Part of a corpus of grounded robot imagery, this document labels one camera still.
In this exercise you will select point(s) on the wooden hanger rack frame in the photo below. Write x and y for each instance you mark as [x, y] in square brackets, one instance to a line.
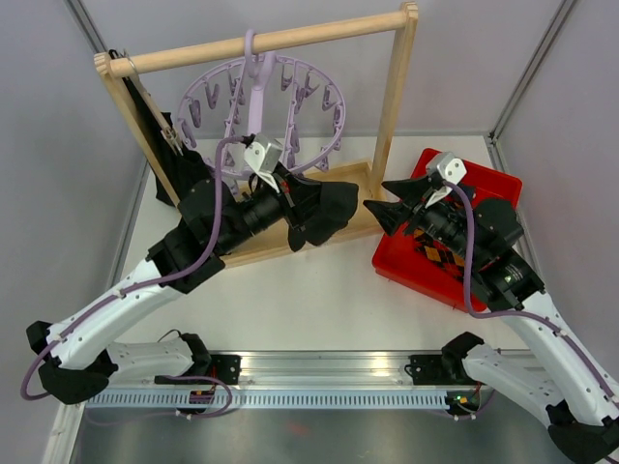
[120, 75]

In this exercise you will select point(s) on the argyle patterned sock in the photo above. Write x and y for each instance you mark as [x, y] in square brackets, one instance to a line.
[438, 255]

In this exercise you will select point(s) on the black hanging clothes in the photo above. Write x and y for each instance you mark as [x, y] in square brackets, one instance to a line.
[175, 175]

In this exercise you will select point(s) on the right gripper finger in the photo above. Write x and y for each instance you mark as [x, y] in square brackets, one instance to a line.
[407, 188]
[390, 215]

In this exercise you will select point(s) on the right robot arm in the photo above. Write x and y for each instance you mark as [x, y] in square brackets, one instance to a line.
[577, 401]

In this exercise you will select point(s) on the red plastic bin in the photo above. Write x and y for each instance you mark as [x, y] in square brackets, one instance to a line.
[396, 259]

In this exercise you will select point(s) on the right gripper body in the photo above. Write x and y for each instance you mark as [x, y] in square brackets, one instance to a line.
[443, 221]

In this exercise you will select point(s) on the purple round clip hanger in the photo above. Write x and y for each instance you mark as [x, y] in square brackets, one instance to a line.
[243, 83]

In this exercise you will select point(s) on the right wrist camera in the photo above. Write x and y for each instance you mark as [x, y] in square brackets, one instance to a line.
[445, 168]

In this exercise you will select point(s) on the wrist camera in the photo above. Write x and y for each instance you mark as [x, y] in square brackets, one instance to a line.
[445, 168]
[262, 157]

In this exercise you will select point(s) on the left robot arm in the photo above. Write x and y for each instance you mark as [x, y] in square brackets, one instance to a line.
[80, 356]

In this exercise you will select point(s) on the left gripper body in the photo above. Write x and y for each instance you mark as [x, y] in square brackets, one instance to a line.
[294, 210]

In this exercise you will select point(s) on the metal clip hanger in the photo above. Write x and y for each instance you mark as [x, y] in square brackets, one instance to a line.
[171, 137]

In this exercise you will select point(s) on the aluminium mounting rail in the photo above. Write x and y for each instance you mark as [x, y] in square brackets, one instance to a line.
[325, 370]

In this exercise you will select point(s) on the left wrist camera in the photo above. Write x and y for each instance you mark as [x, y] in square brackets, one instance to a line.
[262, 157]

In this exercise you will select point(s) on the white slotted cable duct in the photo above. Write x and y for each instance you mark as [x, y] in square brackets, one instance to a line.
[283, 399]

